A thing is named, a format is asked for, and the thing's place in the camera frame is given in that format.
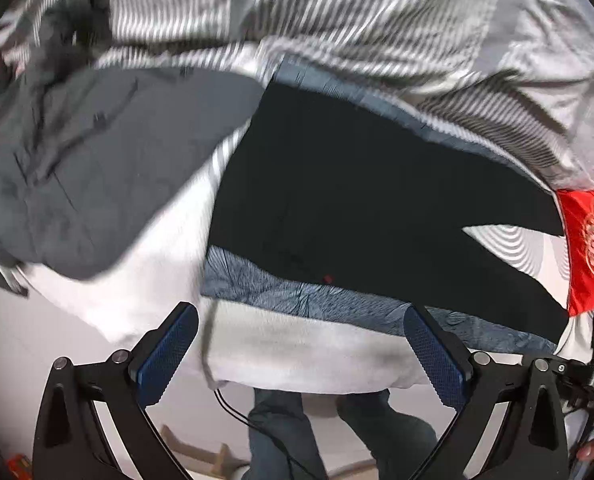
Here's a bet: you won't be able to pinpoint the grey white striped bedding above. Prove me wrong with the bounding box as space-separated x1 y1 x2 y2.
0 0 594 188

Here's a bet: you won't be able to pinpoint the black garment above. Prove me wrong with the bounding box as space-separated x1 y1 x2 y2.
207 80 570 345

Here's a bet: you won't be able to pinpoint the dark grey jacket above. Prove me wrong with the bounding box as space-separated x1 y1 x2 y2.
0 0 263 290

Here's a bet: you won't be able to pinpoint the red embroidered cushion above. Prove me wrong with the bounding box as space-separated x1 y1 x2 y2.
556 190 594 316

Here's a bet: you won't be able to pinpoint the black cable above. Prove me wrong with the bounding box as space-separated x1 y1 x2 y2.
212 388 319 480

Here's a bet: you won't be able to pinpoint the blue patterned cloth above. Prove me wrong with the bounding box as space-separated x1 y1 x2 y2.
199 62 559 356

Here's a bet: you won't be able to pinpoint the blue jeans legs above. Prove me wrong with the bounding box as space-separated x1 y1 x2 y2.
243 389 438 479

